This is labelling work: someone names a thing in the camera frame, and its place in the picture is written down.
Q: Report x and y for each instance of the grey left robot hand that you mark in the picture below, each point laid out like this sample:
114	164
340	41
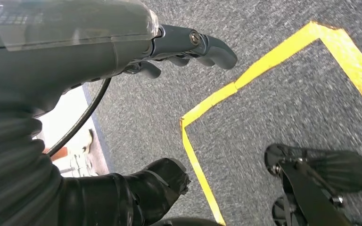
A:
59	56

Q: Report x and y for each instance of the yellow floor tape square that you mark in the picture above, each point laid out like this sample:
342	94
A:
262	64

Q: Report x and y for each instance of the black robot foot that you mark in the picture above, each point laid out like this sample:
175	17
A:
309	193

